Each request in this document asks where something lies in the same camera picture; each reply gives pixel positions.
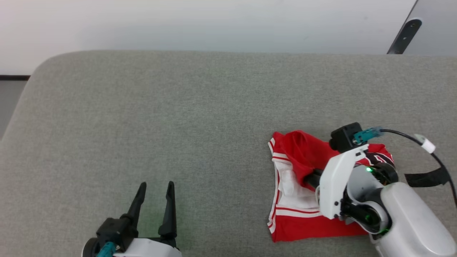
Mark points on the dark skirting strip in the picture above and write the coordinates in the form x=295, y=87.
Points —
x=14, y=77

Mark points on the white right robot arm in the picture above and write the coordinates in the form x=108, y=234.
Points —
x=417, y=225

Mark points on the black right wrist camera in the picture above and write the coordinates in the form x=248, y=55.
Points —
x=342, y=137

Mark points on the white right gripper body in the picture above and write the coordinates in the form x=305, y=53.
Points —
x=334, y=185

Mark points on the grey panel with dark edge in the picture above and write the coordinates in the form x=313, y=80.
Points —
x=439, y=32

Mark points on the teal right camera connector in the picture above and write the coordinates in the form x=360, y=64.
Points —
x=367, y=135

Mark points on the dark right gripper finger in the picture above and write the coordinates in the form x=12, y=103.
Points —
x=313, y=179

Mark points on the teal camera connector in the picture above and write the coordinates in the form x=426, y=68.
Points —
x=105, y=251
x=367, y=135

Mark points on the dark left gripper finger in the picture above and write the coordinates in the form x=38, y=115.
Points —
x=169, y=210
x=136, y=205

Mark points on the red and white jersey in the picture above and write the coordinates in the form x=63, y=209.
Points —
x=303, y=228

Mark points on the teal left camera connector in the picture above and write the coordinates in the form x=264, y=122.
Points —
x=105, y=251

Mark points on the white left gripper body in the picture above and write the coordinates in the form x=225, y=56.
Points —
x=153, y=249

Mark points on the black oblong door bracket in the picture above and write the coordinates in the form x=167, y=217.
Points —
x=407, y=34

